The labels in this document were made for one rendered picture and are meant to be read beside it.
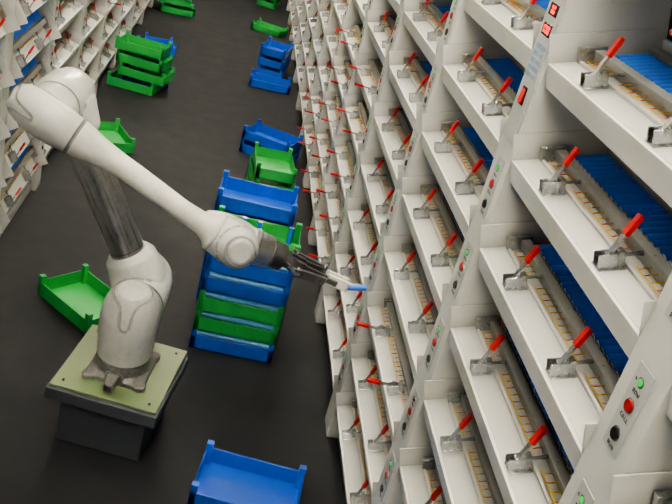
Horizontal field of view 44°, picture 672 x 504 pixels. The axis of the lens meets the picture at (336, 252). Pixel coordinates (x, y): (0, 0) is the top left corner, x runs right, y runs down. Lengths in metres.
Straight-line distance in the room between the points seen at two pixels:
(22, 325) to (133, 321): 0.78
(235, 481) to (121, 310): 0.61
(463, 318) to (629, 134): 0.66
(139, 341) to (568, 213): 1.36
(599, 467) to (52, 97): 1.59
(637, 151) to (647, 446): 0.39
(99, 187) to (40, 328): 0.78
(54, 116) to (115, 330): 0.60
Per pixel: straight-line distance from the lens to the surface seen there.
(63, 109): 2.19
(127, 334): 2.35
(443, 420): 1.78
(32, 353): 2.91
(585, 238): 1.32
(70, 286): 3.27
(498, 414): 1.52
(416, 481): 1.91
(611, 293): 1.18
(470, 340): 1.70
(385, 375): 2.21
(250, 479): 2.55
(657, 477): 1.10
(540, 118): 1.59
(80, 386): 2.44
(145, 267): 2.48
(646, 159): 1.17
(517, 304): 1.48
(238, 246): 2.02
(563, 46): 1.56
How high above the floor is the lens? 1.69
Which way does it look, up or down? 25 degrees down
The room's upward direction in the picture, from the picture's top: 16 degrees clockwise
